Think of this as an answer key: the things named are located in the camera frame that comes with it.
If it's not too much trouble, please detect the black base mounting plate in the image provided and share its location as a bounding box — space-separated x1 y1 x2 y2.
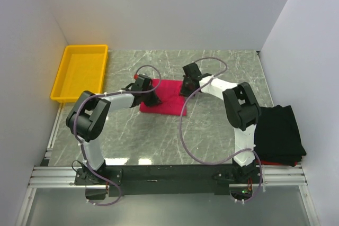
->
74 164 260 197

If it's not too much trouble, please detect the folded red shirt under stack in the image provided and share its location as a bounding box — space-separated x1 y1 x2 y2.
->
261 160 297 167

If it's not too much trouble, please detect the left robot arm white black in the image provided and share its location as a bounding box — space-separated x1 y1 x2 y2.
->
66 74 162 185

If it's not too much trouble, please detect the folded black t shirt stack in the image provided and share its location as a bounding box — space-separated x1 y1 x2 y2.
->
254 105 307 164

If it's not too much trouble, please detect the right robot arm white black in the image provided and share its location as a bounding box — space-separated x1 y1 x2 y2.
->
179 62 261 183

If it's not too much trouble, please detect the yellow plastic tray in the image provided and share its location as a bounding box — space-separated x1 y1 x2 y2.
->
50 44 108 103

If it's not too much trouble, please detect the red t shirt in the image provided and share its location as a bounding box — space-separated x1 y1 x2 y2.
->
139 79 185 116

